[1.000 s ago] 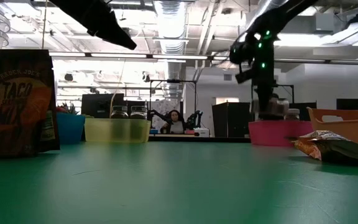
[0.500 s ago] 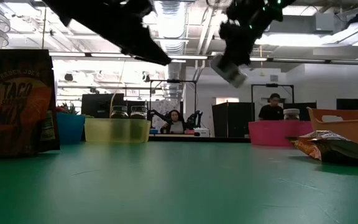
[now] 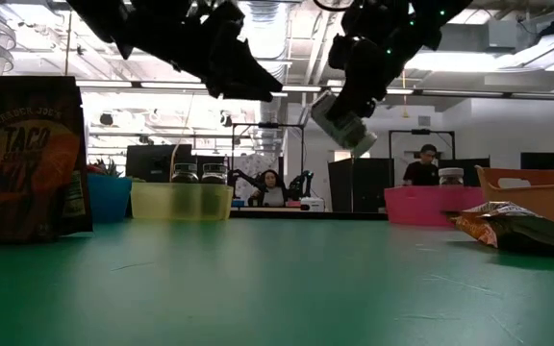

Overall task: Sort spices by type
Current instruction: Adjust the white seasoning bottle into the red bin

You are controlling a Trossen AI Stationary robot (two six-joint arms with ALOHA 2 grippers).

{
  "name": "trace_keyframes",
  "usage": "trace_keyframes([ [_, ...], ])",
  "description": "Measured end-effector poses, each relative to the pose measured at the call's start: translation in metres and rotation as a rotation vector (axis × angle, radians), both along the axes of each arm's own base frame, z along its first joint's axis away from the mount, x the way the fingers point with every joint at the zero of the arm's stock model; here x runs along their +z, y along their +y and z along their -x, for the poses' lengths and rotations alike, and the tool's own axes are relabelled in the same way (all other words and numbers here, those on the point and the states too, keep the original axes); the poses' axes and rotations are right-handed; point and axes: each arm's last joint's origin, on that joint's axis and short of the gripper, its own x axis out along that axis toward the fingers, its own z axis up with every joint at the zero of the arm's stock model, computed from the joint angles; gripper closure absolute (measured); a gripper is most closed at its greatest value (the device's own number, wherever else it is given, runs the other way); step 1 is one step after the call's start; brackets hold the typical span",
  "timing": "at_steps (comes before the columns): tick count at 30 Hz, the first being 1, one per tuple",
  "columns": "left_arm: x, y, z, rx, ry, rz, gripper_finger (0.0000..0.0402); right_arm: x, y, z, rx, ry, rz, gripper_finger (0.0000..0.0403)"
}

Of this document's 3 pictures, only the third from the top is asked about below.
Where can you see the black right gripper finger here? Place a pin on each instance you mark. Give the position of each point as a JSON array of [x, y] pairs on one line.
[[359, 106]]

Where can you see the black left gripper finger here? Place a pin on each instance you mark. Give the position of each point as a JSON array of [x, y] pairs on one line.
[[260, 67], [238, 81]]

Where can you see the white-label seasoning jar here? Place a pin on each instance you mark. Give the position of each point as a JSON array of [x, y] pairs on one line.
[[346, 134]]

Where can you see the taco seasoning mix packet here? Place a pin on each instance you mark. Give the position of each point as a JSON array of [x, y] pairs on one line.
[[22, 163], [527, 230]]

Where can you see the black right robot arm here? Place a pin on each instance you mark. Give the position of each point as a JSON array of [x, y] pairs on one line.
[[450, 9]]

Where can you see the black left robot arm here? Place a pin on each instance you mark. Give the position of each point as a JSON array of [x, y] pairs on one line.
[[99, 24]]

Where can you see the black partition panel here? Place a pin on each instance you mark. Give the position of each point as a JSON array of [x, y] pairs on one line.
[[354, 185], [474, 165]]

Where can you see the person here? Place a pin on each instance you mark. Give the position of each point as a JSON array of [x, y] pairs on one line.
[[421, 170], [273, 192]]

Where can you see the white box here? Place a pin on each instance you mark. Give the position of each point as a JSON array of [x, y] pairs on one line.
[[311, 205]]

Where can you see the black computer monitor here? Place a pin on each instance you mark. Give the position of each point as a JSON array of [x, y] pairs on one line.
[[152, 161]]

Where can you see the pink plastic bin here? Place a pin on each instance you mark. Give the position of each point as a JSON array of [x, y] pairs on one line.
[[426, 206]]

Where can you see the yellow translucent plastic bin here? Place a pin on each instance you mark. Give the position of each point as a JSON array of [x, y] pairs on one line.
[[161, 204]]

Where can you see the small succulent plant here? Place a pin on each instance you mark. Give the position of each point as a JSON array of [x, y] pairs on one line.
[[105, 168]]

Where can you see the blue plastic bin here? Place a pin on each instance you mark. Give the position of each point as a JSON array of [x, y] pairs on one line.
[[108, 199]]

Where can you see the black wide monitor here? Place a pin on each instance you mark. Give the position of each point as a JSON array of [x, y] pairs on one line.
[[541, 160]]

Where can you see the orange plastic bin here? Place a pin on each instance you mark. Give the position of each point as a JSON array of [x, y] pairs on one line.
[[546, 192]]

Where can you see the black table frame rail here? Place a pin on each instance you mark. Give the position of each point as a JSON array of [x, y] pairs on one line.
[[315, 215]]

